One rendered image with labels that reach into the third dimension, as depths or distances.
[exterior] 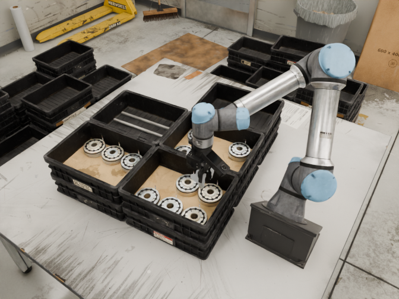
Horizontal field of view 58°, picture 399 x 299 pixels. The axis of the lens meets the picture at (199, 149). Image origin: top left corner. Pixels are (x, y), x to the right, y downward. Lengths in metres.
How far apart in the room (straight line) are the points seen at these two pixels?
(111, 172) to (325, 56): 1.01
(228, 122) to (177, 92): 1.19
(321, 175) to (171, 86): 1.40
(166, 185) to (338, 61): 0.84
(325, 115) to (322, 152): 0.12
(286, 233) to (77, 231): 0.87
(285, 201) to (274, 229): 0.12
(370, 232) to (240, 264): 1.34
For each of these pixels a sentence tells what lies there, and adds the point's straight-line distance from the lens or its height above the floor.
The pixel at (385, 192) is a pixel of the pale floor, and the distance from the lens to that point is 2.97.
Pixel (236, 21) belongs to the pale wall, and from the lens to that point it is 4.79.
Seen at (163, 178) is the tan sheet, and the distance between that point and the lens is 1.62.
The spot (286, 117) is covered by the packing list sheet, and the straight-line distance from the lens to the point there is 2.21.
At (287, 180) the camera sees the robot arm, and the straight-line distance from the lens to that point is 1.44.
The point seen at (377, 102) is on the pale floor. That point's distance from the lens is 3.87.
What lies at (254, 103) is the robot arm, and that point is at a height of 1.23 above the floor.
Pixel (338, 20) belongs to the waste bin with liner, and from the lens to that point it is 3.72.
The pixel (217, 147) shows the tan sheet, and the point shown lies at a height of 0.83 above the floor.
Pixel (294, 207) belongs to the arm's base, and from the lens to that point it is 1.43.
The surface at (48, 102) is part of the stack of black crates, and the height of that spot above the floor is 0.49.
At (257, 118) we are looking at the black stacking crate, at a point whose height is 0.83.
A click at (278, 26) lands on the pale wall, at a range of 4.58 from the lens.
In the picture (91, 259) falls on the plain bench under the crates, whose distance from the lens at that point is 1.58.
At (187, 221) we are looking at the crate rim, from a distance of 1.34.
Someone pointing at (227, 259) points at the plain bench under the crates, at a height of 0.70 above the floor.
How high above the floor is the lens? 2.01
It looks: 43 degrees down
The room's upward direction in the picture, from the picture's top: straight up
